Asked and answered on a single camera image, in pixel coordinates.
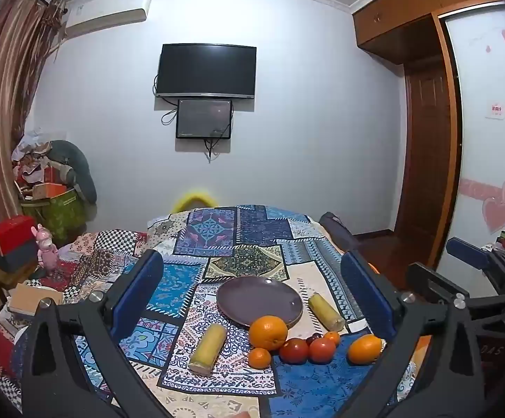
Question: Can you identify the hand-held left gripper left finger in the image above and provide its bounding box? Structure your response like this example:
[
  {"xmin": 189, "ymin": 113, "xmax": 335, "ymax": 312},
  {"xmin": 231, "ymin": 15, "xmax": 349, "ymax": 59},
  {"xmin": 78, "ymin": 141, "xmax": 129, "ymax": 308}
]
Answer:
[{"xmin": 21, "ymin": 250, "xmax": 166, "ymax": 418}]

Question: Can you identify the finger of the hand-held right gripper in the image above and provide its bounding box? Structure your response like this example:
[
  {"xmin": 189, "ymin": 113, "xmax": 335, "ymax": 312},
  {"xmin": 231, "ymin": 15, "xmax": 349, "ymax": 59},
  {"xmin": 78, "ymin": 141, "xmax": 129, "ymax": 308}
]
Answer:
[
  {"xmin": 406, "ymin": 263, "xmax": 505, "ymax": 314},
  {"xmin": 447, "ymin": 237, "xmax": 505, "ymax": 297}
]

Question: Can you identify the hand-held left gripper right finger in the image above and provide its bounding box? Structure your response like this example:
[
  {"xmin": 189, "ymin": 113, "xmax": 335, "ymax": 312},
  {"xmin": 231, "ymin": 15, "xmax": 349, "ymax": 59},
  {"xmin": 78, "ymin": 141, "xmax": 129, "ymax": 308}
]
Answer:
[{"xmin": 342, "ymin": 250, "xmax": 484, "ymax": 418}]

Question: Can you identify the yellow corn cob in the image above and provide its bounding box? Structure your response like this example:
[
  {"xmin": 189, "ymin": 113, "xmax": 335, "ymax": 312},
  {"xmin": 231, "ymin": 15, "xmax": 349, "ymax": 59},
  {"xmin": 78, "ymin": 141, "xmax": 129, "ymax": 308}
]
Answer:
[
  {"xmin": 188, "ymin": 324, "xmax": 228, "ymax": 376},
  {"xmin": 307, "ymin": 294, "xmax": 346, "ymax": 332}
]

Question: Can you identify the large orange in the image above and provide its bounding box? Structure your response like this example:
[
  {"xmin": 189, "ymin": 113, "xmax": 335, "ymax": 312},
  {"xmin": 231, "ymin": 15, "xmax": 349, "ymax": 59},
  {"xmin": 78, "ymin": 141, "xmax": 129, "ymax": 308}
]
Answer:
[
  {"xmin": 249, "ymin": 315, "xmax": 289, "ymax": 351},
  {"xmin": 347, "ymin": 333, "xmax": 384, "ymax": 365}
]

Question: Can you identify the red tomato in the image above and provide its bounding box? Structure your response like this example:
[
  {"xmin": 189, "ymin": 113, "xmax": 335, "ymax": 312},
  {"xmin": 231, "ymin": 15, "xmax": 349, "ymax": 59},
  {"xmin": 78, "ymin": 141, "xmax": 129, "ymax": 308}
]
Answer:
[
  {"xmin": 278, "ymin": 338, "xmax": 309, "ymax": 365},
  {"xmin": 308, "ymin": 338, "xmax": 337, "ymax": 364}
]

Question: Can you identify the purple plate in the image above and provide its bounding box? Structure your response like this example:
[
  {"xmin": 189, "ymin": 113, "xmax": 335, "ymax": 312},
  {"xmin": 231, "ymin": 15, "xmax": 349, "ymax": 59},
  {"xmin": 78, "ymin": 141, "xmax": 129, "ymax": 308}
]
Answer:
[{"xmin": 216, "ymin": 276, "xmax": 304, "ymax": 328}]

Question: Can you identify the brown wooden door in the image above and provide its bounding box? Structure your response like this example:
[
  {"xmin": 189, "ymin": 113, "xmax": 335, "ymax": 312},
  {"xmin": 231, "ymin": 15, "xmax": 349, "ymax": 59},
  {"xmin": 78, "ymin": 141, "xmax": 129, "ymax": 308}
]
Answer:
[{"xmin": 394, "ymin": 59, "xmax": 462, "ymax": 266}]

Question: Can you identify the pink toy figure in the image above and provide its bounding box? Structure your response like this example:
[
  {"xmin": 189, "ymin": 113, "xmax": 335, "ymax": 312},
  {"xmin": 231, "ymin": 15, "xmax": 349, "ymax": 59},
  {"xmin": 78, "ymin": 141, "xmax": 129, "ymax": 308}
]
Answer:
[{"xmin": 37, "ymin": 224, "xmax": 60, "ymax": 276}]

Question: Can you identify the brown cardboard box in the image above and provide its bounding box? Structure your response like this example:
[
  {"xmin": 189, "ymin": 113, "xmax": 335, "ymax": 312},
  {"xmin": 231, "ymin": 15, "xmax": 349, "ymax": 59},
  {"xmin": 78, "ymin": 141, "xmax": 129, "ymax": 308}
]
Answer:
[{"xmin": 7, "ymin": 283, "xmax": 64, "ymax": 315}]

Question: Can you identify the white sliding wardrobe door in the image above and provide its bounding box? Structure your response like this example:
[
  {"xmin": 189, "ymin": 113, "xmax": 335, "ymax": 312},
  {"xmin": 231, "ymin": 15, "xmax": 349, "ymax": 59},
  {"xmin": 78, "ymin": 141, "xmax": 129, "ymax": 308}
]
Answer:
[{"xmin": 435, "ymin": 0, "xmax": 505, "ymax": 279}]

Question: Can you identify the green cardboard box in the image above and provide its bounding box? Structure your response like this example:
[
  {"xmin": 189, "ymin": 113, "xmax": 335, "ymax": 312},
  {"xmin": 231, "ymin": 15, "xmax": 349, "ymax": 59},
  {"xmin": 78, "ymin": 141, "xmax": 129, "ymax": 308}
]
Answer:
[{"xmin": 21, "ymin": 187, "xmax": 88, "ymax": 238}]

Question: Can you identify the patchwork printed blanket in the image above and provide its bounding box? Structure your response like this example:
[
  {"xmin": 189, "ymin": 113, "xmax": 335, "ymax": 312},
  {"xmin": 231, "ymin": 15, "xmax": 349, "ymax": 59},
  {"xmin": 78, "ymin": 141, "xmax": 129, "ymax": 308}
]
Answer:
[{"xmin": 0, "ymin": 204, "xmax": 414, "ymax": 418}]

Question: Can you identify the orange box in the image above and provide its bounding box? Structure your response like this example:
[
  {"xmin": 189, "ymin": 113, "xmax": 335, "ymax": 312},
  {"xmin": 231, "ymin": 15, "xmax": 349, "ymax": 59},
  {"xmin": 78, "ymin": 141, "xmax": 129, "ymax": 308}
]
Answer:
[{"xmin": 33, "ymin": 183, "xmax": 68, "ymax": 202}]

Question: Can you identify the red box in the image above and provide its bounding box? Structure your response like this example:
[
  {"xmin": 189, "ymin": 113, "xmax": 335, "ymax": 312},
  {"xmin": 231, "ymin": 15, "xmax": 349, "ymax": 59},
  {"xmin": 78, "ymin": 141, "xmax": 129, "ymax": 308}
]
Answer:
[{"xmin": 0, "ymin": 215, "xmax": 38, "ymax": 256}]

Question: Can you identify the striped brown curtain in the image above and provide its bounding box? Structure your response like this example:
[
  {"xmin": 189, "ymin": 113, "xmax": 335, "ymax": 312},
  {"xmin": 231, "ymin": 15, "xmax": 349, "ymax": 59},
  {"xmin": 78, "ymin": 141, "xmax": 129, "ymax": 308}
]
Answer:
[{"xmin": 0, "ymin": 0, "xmax": 67, "ymax": 314}]

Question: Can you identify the wooden overhead cabinet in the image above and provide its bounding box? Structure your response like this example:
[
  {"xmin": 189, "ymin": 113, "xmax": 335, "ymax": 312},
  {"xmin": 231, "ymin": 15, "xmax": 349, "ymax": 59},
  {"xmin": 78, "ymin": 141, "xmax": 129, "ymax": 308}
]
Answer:
[{"xmin": 352, "ymin": 0, "xmax": 503, "ymax": 66}]

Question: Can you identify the white air conditioner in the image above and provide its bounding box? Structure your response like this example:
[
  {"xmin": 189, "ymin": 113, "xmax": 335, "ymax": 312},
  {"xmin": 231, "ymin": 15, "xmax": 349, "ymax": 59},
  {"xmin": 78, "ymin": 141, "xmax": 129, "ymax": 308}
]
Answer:
[{"xmin": 63, "ymin": 0, "xmax": 153, "ymax": 40}]

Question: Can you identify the small black wall monitor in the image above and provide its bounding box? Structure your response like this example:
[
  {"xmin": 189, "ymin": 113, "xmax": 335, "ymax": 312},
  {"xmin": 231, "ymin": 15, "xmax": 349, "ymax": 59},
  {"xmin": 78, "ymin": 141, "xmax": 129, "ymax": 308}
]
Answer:
[{"xmin": 176, "ymin": 99, "xmax": 234, "ymax": 139}]

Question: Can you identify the black wall television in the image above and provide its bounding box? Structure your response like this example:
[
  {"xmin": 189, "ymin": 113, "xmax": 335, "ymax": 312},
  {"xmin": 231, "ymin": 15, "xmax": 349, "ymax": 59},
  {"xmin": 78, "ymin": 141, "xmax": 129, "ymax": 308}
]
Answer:
[{"xmin": 155, "ymin": 44, "xmax": 257, "ymax": 99}]

